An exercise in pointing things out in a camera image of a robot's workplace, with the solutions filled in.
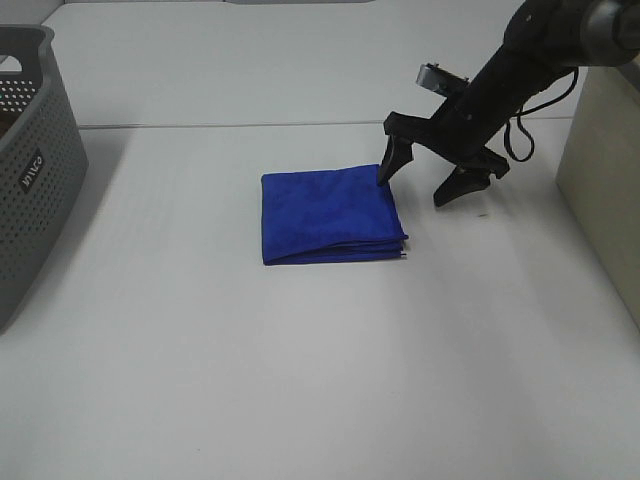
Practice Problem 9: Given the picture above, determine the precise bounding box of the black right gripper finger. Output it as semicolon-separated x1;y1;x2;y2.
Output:
433;167;490;207
377;135;413;186

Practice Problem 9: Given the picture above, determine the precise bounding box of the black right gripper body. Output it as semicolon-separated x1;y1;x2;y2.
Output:
383;47;545;178

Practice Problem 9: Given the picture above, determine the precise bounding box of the blue towel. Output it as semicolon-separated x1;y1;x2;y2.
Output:
261;164;408;266

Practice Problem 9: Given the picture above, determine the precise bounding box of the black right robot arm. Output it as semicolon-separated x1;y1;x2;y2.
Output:
377;1;639;206

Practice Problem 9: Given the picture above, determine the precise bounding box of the beige storage bin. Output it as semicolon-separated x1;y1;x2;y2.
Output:
556;60;639;322

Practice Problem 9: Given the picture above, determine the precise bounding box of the grey perforated plastic basket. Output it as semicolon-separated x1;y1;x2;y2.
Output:
1;25;88;327

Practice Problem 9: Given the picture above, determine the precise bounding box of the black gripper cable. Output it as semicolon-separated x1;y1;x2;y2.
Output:
503;67;581;163

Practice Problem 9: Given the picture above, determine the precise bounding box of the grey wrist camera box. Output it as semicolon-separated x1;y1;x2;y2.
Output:
416;63;469;98

